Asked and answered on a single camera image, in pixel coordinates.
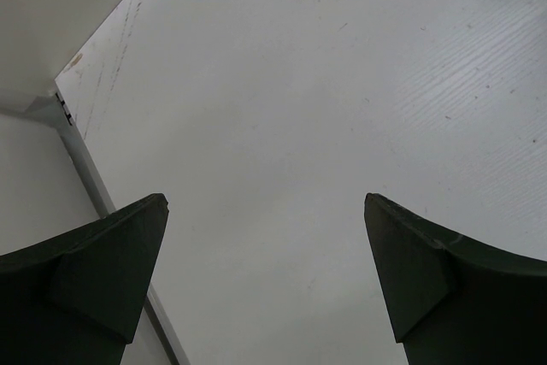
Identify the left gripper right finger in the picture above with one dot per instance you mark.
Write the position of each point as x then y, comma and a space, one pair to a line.
452, 299

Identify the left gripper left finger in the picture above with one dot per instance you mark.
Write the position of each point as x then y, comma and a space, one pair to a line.
77, 298

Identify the aluminium table frame rail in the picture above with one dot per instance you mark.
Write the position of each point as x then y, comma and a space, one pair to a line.
54, 112

